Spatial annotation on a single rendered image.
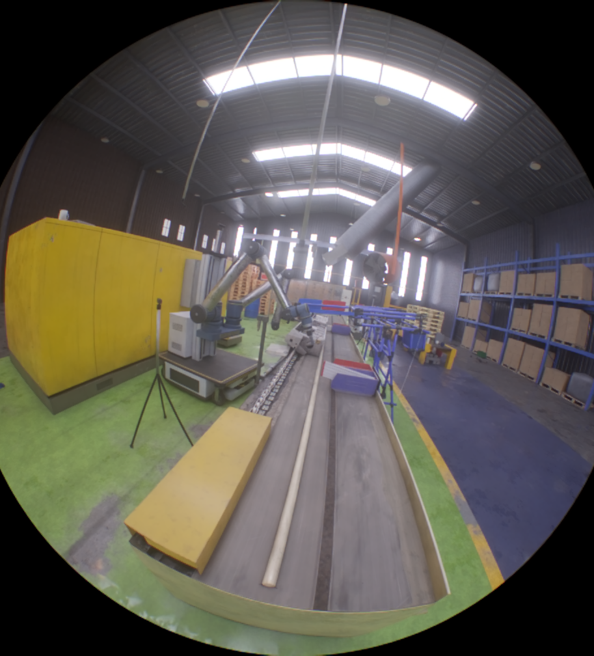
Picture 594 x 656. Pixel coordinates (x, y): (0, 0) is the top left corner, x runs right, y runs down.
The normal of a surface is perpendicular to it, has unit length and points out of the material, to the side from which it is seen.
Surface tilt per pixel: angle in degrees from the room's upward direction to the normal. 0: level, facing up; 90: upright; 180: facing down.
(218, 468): 0
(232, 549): 0
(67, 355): 90
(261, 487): 0
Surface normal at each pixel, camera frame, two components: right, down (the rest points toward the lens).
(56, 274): 0.98, 0.18
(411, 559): 0.13, -0.98
